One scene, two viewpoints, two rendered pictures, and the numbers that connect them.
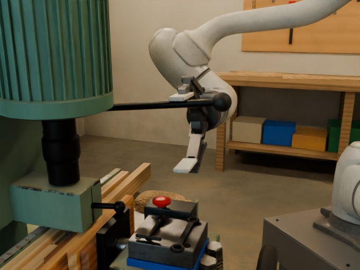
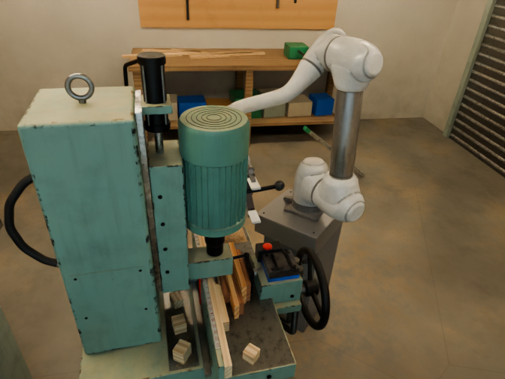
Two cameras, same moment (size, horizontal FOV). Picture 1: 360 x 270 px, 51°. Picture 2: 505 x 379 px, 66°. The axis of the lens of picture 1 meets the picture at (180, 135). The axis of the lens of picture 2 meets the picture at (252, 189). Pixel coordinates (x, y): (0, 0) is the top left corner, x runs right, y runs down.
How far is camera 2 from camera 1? 0.84 m
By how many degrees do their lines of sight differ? 34
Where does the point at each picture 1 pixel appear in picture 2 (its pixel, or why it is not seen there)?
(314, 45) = (210, 21)
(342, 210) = (302, 201)
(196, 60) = not seen: hidden behind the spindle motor
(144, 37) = (20, 11)
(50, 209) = (214, 268)
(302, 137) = not seen: hidden behind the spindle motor
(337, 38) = (228, 14)
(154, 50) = not seen: hidden behind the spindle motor
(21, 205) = (195, 271)
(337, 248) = (303, 223)
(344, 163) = (302, 174)
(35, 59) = (229, 209)
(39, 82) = (231, 219)
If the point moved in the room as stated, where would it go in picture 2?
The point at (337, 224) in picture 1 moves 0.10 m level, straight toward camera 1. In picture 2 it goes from (299, 208) to (303, 221)
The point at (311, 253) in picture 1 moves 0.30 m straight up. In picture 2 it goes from (292, 230) to (300, 174)
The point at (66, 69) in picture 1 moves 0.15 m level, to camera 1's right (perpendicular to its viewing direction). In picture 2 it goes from (240, 207) to (285, 194)
